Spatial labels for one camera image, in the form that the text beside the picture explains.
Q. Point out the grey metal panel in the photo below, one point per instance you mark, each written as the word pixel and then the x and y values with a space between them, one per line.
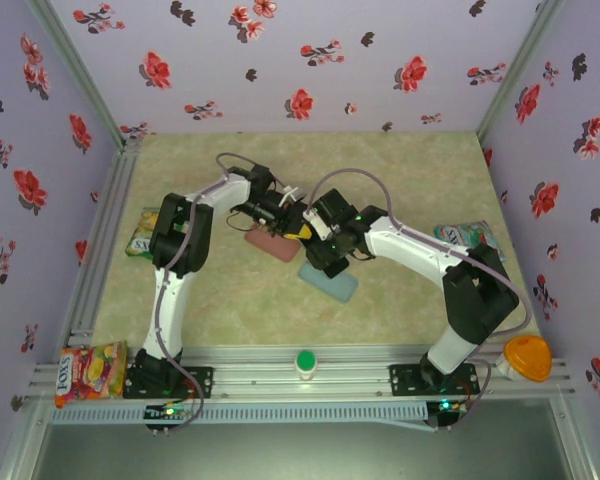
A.
pixel 300 455

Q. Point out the green push button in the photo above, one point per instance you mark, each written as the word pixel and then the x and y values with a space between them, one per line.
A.
pixel 306 361

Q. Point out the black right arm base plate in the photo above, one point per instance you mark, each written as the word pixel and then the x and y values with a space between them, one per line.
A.
pixel 405 380

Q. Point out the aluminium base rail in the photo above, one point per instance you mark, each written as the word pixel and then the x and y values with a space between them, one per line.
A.
pixel 260 372

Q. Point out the green candy bag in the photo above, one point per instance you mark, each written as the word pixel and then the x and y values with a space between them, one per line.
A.
pixel 141 237

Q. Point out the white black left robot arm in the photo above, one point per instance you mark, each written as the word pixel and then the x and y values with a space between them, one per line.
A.
pixel 170 300

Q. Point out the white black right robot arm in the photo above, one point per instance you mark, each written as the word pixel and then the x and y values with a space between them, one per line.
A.
pixel 415 245

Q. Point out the aluminium frame post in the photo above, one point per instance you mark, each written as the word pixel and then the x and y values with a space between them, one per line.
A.
pixel 77 65
pixel 572 440
pixel 520 65
pixel 24 440

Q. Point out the aluminium side rail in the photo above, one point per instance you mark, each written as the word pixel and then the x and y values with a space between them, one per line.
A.
pixel 117 190

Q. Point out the orange Fox's candy bag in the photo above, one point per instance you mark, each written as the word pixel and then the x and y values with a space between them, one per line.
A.
pixel 85 375

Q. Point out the black controller board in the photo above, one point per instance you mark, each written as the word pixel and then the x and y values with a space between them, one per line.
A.
pixel 167 412
pixel 447 407

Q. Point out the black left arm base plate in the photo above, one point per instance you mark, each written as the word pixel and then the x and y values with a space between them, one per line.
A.
pixel 202 382

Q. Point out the white cup with orange lid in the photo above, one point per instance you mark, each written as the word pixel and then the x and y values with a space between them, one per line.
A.
pixel 527 357

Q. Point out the teal candy bag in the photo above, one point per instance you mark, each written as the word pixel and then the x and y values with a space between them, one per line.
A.
pixel 460 232

